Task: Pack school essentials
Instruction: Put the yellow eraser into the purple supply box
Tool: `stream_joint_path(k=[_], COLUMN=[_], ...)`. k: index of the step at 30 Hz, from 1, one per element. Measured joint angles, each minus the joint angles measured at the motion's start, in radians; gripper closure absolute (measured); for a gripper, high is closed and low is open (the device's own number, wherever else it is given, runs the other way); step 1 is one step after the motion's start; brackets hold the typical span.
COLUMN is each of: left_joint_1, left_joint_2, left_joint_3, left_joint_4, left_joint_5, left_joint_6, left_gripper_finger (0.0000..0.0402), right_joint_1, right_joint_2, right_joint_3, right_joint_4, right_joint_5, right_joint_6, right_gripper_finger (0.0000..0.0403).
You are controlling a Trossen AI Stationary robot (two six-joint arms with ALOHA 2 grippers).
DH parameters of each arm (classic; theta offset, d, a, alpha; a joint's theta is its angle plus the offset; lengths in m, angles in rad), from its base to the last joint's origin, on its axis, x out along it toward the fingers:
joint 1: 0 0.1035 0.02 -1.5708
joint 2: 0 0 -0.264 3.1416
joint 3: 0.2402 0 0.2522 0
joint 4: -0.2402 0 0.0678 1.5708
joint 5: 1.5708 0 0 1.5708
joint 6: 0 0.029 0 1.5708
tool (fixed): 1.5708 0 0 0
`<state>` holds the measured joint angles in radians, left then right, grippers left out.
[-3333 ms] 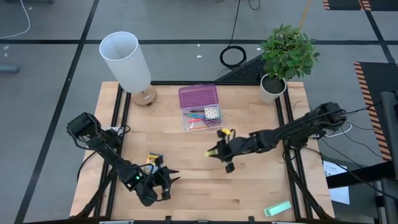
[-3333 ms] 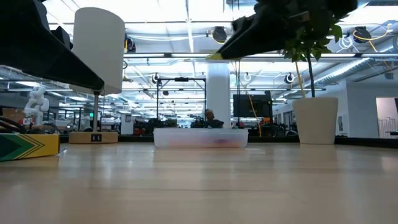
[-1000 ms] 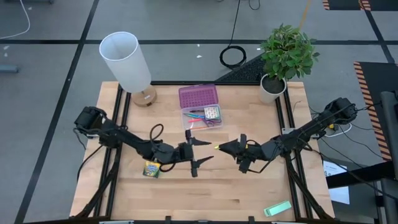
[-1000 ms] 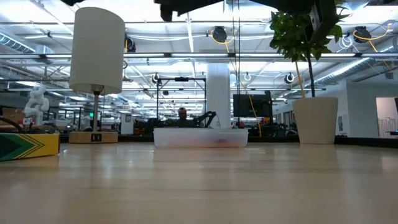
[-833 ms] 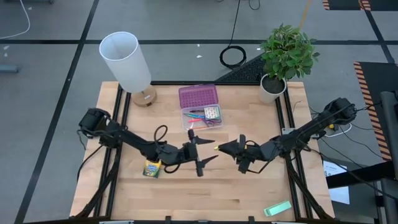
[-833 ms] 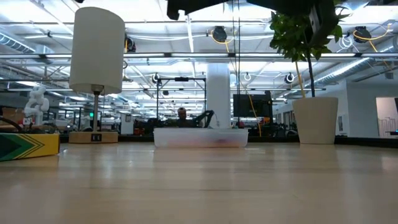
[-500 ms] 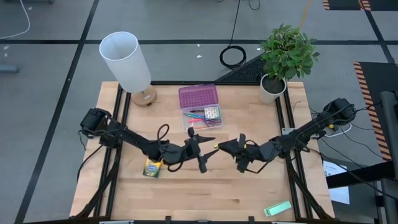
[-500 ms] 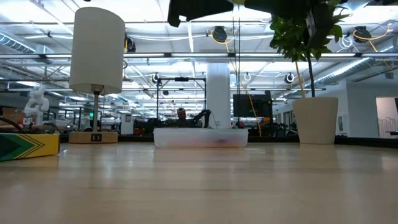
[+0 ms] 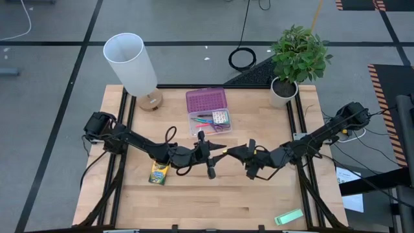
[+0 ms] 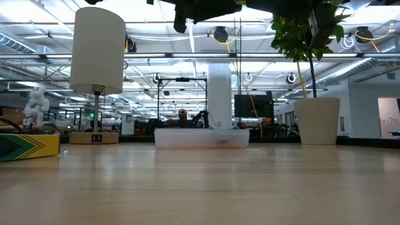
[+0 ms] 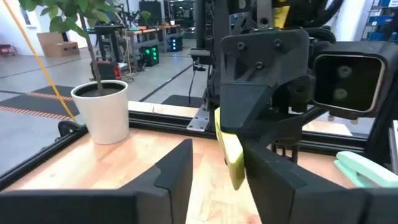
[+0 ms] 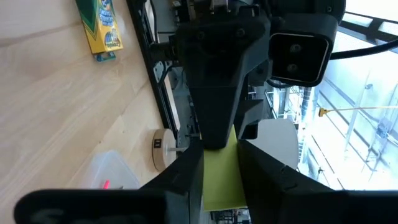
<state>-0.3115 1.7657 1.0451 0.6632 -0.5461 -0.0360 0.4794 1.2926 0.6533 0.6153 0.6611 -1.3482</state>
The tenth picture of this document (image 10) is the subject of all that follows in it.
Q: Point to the white shade table lamp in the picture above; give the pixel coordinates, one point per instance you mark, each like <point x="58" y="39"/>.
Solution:
<point x="97" y="50"/>

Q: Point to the green plant in white pot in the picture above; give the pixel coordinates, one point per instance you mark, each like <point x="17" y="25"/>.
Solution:
<point x="317" y="122"/>

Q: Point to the yellow green crayon box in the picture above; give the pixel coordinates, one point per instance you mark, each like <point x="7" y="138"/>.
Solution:
<point x="34" y="147"/>

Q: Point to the black background robot arm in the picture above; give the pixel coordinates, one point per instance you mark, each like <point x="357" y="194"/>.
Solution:
<point x="201" y="115"/>

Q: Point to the clear purple-lid pencil case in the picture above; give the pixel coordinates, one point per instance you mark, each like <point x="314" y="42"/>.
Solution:
<point x="200" y="139"/>

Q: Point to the white humanoid robot figure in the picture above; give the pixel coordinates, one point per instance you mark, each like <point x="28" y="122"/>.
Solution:
<point x="37" y="106"/>

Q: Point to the brown cardboard box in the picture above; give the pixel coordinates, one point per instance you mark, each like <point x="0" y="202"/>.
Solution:
<point x="12" y="115"/>

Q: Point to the black monitor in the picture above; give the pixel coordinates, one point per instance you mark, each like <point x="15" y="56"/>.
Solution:
<point x="253" y="106"/>

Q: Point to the white round pillar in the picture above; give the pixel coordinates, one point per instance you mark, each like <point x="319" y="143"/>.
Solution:
<point x="219" y="93"/>

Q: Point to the black background rig frame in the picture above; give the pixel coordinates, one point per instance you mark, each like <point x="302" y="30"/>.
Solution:
<point x="182" y="79"/>

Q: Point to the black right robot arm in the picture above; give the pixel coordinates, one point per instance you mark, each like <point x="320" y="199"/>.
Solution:
<point x="281" y="6"/>

